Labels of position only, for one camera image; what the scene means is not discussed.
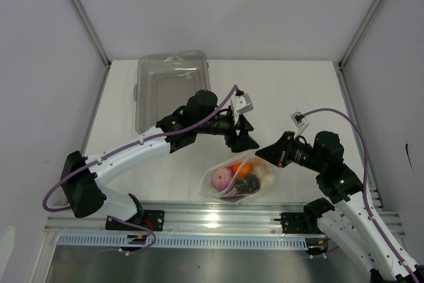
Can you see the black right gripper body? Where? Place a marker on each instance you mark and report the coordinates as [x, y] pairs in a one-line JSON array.
[[301, 155]]

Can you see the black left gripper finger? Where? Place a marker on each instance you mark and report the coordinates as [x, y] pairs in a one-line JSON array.
[[242, 141], [244, 124]]

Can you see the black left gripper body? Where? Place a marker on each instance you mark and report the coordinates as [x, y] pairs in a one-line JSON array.
[[221, 125]]

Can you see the peach fruit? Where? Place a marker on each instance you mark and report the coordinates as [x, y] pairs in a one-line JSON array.
[[260, 162]]

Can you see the garlic bulb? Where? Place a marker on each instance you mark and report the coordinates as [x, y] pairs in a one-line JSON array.
[[260, 171]]

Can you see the orange fruit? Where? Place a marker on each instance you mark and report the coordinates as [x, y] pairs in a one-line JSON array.
[[241, 170]]

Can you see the white radish with leaves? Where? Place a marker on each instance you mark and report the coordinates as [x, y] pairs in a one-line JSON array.
[[267, 180]]

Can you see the clear zip top bag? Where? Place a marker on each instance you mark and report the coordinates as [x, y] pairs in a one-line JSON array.
[[206, 190]]

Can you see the dark mangosteen fruit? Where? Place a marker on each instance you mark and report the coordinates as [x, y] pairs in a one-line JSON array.
[[247, 185]]

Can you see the pink onion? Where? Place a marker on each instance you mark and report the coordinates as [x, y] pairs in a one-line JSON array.
[[221, 178]]

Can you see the dark red apple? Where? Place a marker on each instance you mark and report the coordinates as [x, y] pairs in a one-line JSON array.
[[233, 195]]

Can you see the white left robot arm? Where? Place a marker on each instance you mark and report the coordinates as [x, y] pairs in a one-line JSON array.
[[84, 179]]

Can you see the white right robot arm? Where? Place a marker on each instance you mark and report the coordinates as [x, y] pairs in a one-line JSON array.
[[345, 213]]

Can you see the grey plastic food bin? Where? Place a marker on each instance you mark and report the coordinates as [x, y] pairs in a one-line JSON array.
[[165, 82]]

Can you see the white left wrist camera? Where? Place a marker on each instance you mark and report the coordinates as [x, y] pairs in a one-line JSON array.
[[240, 104]]

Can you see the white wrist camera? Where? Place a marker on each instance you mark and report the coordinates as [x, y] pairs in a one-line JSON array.
[[300, 121], [240, 104]]

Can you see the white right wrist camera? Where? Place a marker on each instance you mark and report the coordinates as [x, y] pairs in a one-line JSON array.
[[300, 121]]

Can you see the right aluminium frame post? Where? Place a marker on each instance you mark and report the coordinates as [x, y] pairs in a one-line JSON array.
[[365, 23]]

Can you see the aluminium frame post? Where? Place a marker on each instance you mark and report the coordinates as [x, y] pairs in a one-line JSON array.
[[90, 32], [365, 23]]

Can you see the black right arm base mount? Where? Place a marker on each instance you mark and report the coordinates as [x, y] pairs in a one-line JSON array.
[[306, 221]]

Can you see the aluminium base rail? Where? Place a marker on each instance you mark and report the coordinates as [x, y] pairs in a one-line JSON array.
[[193, 219]]

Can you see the white slotted cable duct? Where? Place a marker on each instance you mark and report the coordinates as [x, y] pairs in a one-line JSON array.
[[182, 241]]

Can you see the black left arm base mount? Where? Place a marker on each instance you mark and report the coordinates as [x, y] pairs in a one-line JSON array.
[[150, 219]]

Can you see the left aluminium frame post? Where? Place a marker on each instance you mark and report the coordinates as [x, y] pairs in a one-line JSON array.
[[90, 32]]

